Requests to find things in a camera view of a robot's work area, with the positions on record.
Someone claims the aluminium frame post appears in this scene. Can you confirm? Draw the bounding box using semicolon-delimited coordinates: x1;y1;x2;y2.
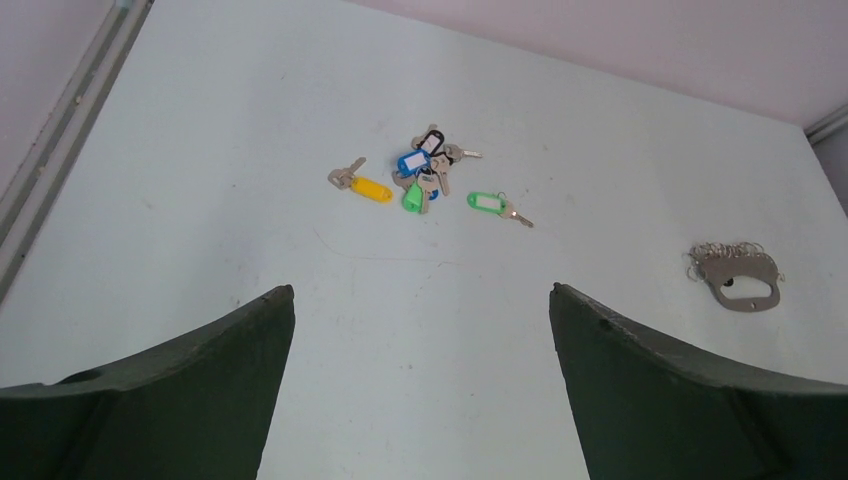
804;105;848;146
1;1;154;300

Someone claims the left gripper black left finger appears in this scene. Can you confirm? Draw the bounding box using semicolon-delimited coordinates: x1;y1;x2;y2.
1;285;295;479

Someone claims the yellow tagged key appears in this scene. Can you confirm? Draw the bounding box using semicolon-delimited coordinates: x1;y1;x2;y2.
327;157;393;203

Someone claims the green tagged key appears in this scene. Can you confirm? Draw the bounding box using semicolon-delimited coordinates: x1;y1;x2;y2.
402;173;439;214
466;192;534;228

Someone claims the black tagged key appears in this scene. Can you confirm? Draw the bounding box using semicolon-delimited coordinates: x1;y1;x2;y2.
410;124;484;162

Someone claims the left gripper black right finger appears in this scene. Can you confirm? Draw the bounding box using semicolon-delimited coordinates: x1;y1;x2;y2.
549;284;847;479

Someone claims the right aluminium frame post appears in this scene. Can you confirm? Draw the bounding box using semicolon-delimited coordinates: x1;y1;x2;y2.
804;105;848;146

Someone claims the blue tagged key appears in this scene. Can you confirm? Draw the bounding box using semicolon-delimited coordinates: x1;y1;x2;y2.
396;149;431;178
392;155;453;201

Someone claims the left aluminium frame post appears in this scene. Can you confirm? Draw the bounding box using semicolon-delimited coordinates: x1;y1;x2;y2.
1;1;154;300

